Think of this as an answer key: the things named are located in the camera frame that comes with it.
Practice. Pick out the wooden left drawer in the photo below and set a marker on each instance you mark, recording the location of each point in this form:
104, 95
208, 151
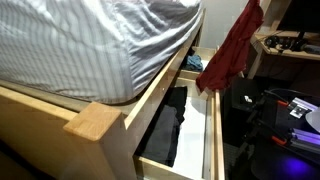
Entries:
200, 153

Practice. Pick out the silver aluminium rail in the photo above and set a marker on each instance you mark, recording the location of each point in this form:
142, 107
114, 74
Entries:
305, 140

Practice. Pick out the light blue garment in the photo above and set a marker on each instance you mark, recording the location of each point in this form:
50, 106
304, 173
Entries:
193, 63

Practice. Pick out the black folded garment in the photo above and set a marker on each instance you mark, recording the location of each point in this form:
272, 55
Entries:
177, 99

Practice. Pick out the red shirt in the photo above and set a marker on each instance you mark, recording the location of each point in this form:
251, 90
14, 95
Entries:
231, 57

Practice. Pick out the orange handled clamp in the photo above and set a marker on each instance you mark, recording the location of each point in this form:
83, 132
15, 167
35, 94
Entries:
270, 133

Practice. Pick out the black monitor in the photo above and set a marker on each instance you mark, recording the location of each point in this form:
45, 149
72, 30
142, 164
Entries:
301, 16

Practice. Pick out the grey folded garment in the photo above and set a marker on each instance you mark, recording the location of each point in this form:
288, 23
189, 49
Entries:
162, 139

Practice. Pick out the grey striped mattress sheet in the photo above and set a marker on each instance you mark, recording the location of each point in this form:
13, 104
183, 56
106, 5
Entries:
96, 50

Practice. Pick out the wooden bed frame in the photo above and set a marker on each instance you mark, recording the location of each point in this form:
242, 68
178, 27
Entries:
73, 139

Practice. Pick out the wooden desk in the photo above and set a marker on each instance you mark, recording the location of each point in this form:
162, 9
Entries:
273, 13

